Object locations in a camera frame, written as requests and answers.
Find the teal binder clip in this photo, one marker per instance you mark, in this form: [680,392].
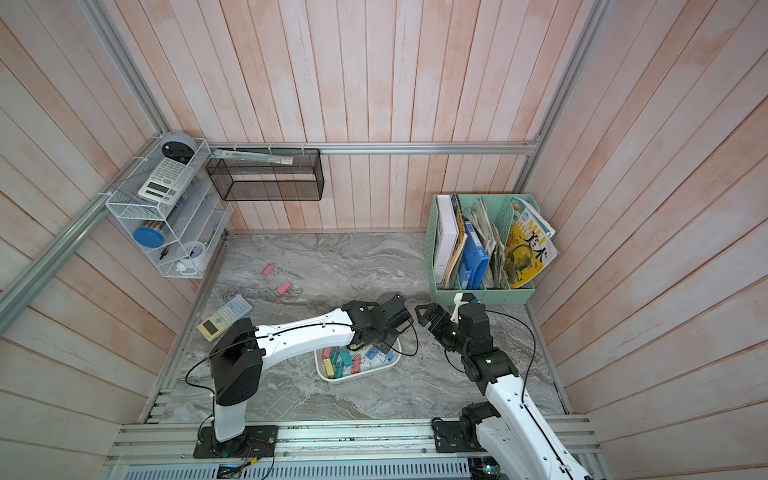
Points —
[346,358]

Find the white book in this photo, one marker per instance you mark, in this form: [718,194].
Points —
[447,236]

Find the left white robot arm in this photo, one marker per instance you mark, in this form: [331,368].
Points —
[245,351]

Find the aluminium rail base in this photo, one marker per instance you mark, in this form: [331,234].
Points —
[390,449]

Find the green plastic book crate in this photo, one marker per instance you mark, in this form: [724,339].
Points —
[492,216]

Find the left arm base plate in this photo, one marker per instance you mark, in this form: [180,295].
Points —
[255,442]

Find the clear ruler on basket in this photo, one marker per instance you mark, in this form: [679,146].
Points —
[236,157]

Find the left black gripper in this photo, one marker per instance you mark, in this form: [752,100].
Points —
[386,345]

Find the black wire mesh basket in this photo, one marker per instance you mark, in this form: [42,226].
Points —
[303,181]

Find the yellow magazine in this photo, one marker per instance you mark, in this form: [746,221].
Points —
[530,247]

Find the yellow blue calculator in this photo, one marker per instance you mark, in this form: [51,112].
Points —
[220,321]

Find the white plastic storage tray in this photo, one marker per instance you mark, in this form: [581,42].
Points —
[339,364]

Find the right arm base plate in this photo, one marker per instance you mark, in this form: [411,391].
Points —
[450,437]

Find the white cup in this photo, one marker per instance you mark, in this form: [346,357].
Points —
[191,258]

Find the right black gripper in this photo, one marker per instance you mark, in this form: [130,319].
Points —
[439,325]

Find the blue folder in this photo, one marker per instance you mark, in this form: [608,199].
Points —
[474,260]

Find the blue binder clip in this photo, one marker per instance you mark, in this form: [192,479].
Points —
[372,353]

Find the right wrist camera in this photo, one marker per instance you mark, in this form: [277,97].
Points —
[460,299]

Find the blue lid jar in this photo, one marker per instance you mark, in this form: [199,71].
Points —
[149,234]

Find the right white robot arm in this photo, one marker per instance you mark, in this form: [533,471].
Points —
[507,424]

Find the white wire wall shelf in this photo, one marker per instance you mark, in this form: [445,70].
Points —
[198,215]

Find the round grey black device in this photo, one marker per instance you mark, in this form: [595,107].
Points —
[178,147]

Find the white desk calculator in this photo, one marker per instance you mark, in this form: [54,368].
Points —
[167,182]

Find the yellow binder clip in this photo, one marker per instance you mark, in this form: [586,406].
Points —
[329,368]

